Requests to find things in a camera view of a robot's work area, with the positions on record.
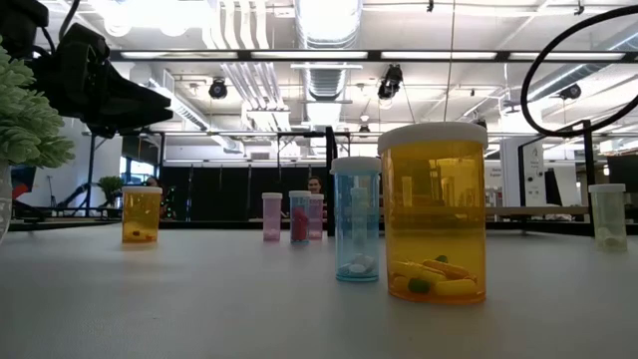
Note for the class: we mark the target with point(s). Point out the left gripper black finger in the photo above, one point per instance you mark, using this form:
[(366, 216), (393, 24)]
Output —
[(134, 100), (139, 123)]

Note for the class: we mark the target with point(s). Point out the large orange pill bottle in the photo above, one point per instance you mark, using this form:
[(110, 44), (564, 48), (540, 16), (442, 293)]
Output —
[(433, 214), (141, 214)]

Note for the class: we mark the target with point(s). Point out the small pink pill bottle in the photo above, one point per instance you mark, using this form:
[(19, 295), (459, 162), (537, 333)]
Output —
[(317, 217), (271, 217)]

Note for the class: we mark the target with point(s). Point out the blue bottle red pills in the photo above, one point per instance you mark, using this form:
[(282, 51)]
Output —
[(299, 219)]

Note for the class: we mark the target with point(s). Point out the blue bottle white pills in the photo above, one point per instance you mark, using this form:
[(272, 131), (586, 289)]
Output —
[(356, 224)]

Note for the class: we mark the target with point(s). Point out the pale yellow pill bottle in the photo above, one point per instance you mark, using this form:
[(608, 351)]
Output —
[(608, 219)]

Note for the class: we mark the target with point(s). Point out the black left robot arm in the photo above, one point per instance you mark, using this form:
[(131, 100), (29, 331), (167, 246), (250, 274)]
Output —
[(20, 25)]

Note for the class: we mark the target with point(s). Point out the person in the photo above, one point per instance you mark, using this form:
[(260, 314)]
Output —
[(314, 184), (152, 181)]

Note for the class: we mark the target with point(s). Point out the background potted plant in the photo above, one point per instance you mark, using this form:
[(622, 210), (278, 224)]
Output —
[(109, 185)]

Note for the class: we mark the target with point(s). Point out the green artificial potted plant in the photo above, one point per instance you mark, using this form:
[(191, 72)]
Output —
[(25, 124)]

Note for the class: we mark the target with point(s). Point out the black ceiling spotlight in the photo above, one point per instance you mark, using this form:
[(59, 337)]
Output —
[(569, 91), (390, 82), (218, 89)]

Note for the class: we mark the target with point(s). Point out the black partition curtain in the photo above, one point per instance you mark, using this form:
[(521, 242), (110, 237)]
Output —
[(224, 192)]

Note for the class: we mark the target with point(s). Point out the grey table mat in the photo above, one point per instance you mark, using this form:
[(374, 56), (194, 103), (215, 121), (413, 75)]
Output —
[(249, 309)]

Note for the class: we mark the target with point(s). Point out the black overhead beam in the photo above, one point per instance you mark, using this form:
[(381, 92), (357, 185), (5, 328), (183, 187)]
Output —
[(374, 55)]

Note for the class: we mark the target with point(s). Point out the black background screen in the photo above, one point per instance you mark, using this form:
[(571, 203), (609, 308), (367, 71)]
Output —
[(623, 172)]

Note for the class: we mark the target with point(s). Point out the black metal table frame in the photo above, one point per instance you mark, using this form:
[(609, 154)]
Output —
[(224, 225)]

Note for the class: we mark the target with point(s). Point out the silver ceiling duct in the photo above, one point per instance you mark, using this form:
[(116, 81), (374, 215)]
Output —
[(326, 30)]

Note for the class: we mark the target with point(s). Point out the wooden shelf black metal frame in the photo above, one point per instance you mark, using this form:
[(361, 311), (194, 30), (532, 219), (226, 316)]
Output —
[(498, 211)]

